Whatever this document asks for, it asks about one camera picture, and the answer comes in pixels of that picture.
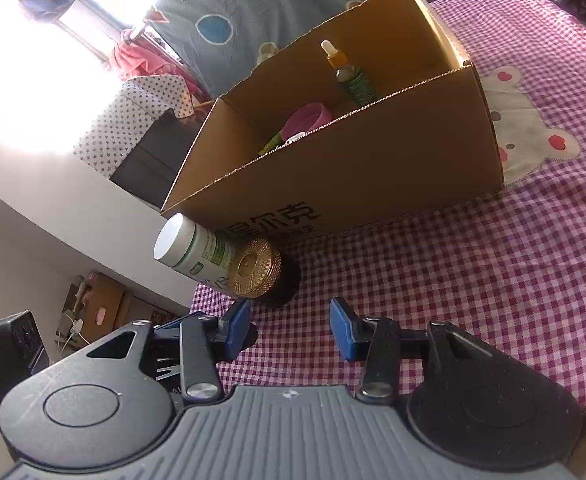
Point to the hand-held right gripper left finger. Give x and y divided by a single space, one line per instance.
238 330

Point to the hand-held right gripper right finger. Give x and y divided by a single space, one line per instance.
343 332

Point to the black jar with gold lid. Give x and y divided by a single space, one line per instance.
253 267

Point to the white pill bottle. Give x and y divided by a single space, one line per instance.
188 250

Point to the cardboard box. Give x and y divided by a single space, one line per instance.
373 170

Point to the pink plastic cup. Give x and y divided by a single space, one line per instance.
308 117

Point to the green dropper bottle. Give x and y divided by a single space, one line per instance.
355 82

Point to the wooden cabinet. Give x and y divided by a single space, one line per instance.
105 300

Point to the purple checkered table cloth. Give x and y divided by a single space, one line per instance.
473 285

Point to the black cabinet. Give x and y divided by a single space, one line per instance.
158 160

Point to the green spray bottle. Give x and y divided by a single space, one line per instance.
272 142

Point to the white star-dotted cloth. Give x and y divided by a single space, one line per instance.
118 120

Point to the pink hanging clothes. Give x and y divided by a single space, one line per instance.
138 60

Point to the blue patterned bedsheet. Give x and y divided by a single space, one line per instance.
253 5

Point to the dark blue hanging garment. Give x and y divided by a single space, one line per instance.
43 2

